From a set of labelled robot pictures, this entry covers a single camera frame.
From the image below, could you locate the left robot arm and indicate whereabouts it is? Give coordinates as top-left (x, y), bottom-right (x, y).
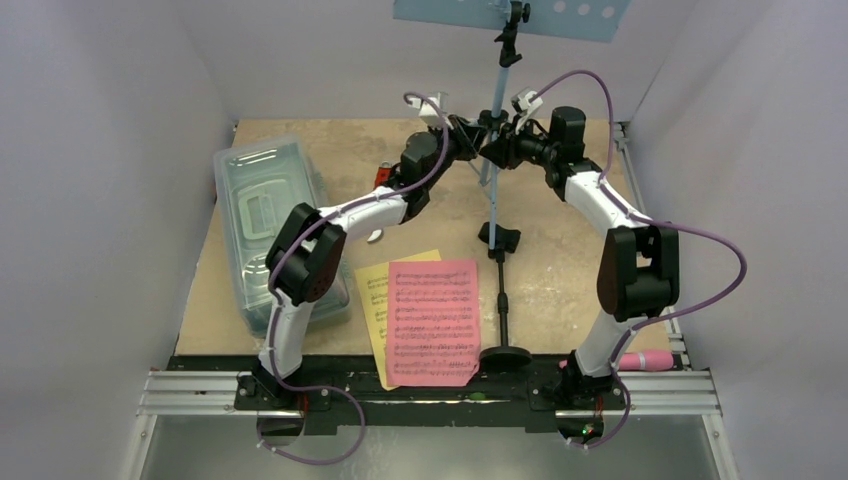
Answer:
top-left (259, 115), bottom-right (488, 409)

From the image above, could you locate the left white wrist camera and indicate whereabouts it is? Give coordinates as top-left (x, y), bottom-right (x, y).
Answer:
top-left (418, 91), bottom-right (448, 125)

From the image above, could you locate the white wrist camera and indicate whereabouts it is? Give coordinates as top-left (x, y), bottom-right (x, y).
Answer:
top-left (418, 91), bottom-right (448, 125)
top-left (510, 88), bottom-right (543, 133)

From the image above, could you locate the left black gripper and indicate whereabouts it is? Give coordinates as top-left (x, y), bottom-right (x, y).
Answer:
top-left (424, 116), bottom-right (488, 193)

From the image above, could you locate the blue perforated music stand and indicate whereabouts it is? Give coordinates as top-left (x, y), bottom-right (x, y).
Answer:
top-left (392, 0), bottom-right (636, 252)

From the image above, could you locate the pink sheet music page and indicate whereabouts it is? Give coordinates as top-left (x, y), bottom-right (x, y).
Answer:
top-left (385, 259), bottom-right (482, 388)

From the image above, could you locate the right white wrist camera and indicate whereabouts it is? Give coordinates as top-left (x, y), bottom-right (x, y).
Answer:
top-left (510, 88), bottom-right (543, 133)

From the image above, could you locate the yellow sheet music page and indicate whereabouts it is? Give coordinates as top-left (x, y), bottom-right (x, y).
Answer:
top-left (353, 248), bottom-right (443, 392)

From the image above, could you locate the red handled adjustable wrench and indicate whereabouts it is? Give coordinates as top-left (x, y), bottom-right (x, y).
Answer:
top-left (365, 160), bottom-right (393, 244)

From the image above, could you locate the black microphone stand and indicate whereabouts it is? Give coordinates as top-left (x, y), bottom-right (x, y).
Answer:
top-left (478, 222), bottom-right (532, 372)

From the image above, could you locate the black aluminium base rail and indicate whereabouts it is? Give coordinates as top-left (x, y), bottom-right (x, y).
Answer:
top-left (137, 355), bottom-right (721, 439)

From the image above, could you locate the clear plastic storage box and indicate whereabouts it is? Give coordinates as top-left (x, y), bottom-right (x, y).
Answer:
top-left (213, 133), bottom-right (328, 337)

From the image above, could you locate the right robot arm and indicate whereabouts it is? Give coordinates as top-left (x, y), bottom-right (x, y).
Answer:
top-left (481, 106), bottom-right (680, 407)

